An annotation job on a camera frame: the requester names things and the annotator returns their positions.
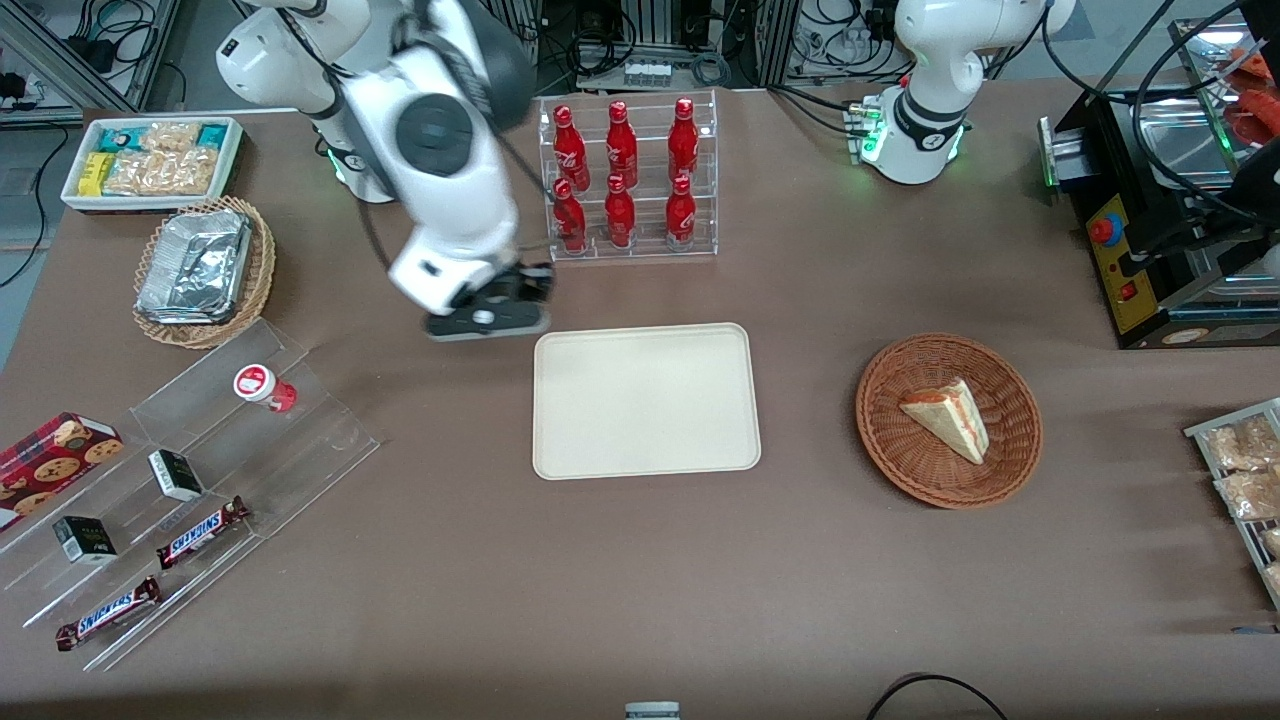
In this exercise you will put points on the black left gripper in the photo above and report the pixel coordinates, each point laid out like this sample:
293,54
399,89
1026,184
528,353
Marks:
1198,218

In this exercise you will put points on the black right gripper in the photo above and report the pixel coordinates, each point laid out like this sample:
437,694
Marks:
522,285

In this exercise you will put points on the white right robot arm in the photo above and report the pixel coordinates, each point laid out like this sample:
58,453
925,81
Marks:
450,200

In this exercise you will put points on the beige plastic tray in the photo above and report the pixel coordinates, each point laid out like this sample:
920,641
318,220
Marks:
645,400

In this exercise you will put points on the red gum bottle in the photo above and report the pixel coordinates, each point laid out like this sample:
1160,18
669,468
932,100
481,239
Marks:
262,387

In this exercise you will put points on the black sealing machine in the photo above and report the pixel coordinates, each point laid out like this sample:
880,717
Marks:
1125,290

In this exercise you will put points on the red cola bottle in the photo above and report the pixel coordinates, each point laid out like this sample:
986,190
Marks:
683,143
621,148
570,150
680,218
619,218
570,222

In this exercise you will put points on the clear acrylic bottle rack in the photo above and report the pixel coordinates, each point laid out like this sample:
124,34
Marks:
645,250

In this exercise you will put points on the red food packet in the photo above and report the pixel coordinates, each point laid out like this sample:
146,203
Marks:
1258,105

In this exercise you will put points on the clear bagged snack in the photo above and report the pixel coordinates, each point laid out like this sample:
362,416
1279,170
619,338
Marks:
1272,542
1274,578
1250,495
1240,445

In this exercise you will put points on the white power strip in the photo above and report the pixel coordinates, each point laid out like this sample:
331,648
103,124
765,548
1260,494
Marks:
647,72

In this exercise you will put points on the light oval wicker basket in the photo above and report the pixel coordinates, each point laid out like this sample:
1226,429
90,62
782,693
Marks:
262,270

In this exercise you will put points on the triangular wrapped sandwich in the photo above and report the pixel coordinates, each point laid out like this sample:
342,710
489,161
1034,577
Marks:
950,418

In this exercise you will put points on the clear acrylic stepped display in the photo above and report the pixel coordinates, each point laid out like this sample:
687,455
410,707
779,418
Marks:
300,450

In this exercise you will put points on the white rectangular snack bin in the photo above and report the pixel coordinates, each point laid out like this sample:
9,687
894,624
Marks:
236,150

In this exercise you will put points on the silver foil container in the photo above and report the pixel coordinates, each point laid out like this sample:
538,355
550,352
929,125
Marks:
195,265

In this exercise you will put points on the brown round wicker basket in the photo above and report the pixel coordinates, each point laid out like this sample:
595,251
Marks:
900,460

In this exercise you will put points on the teal snack packet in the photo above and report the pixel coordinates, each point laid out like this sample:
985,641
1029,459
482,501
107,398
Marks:
120,139
212,136

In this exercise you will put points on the large clear cracker bag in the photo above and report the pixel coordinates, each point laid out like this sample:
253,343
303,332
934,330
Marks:
165,172

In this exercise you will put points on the small clear cracker bag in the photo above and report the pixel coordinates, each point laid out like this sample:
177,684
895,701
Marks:
170,135

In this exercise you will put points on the small black box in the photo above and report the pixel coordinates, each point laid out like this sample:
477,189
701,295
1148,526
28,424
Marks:
85,540
176,476

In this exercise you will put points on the brown snickers bar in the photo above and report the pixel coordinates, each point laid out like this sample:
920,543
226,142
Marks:
200,533
108,613

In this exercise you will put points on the yellow snack packet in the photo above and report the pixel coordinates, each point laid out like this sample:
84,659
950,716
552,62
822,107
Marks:
95,175

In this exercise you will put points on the small grey device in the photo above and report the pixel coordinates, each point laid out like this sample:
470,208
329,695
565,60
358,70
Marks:
652,712

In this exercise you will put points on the red cookie box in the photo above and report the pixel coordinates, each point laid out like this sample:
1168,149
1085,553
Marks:
50,465

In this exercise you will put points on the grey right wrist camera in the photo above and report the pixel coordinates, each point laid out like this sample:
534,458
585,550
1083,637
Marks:
485,322

